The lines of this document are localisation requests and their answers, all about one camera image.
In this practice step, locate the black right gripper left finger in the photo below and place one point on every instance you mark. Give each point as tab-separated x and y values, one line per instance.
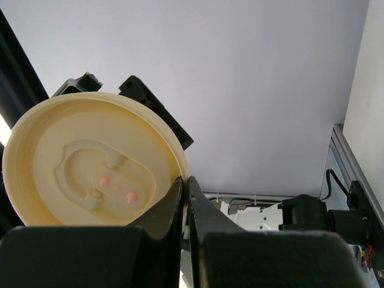
145	253

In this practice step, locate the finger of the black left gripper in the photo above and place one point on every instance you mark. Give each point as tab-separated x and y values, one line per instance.
135	89
86	83

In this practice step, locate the right aluminium frame post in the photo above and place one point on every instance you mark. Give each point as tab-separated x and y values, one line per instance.
350	168

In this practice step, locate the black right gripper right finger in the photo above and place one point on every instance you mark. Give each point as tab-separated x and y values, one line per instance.
225	255

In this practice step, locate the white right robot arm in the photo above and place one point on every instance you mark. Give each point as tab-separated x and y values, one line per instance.
358	227

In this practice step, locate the cream round lunch box lid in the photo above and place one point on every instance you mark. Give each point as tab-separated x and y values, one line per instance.
90	159

